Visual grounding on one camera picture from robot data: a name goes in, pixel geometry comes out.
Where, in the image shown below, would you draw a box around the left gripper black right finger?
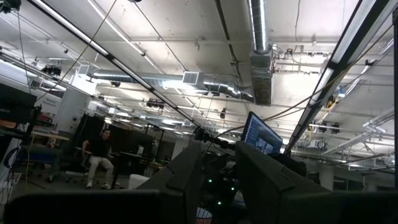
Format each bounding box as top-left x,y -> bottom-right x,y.
235,139 -> 398,224

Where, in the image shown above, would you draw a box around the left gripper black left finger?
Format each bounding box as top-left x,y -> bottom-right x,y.
2,139 -> 203,224

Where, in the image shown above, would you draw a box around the red zigzag patterned bowl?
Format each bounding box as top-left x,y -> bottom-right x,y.
195,207 -> 214,224

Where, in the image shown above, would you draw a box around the white bucket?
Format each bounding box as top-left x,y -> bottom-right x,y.
127,174 -> 150,190

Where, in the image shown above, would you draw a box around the computer monitor with blue screen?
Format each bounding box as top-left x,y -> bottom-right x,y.
241,111 -> 284,156

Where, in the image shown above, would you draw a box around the pair of black spotlights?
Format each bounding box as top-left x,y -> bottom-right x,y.
318,121 -> 340,134

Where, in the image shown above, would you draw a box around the person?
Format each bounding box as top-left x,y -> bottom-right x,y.
81,128 -> 121,190

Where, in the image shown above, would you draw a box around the black ceiling-mounted box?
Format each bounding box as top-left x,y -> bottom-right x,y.
146,98 -> 165,110

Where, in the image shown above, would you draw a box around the wooden workbench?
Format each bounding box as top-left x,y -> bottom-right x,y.
0,120 -> 71,141

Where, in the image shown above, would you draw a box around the long ceiling light bar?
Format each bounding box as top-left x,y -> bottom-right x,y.
26,0 -> 206,138
284,0 -> 398,156

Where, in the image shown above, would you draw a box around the black track spotlights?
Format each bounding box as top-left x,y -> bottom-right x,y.
41,64 -> 62,77

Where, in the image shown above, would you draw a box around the black monitor back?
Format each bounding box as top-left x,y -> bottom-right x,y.
0,83 -> 38,124

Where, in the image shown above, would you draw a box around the black ceiling-mounted device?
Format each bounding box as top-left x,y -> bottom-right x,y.
0,0 -> 22,14

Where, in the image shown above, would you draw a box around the long sagging ceiling cable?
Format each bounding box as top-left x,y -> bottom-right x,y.
262,23 -> 395,122

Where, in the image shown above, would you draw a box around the silver duct with vent grille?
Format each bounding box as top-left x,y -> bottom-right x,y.
88,68 -> 256,104

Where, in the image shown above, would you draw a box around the black vertical metal post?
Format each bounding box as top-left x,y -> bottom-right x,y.
393,7 -> 398,189

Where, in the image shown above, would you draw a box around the silver round ventilation duct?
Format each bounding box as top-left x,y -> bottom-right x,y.
247,0 -> 274,106

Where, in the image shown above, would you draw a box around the thin hanging black cable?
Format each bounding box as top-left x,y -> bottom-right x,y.
35,0 -> 118,102

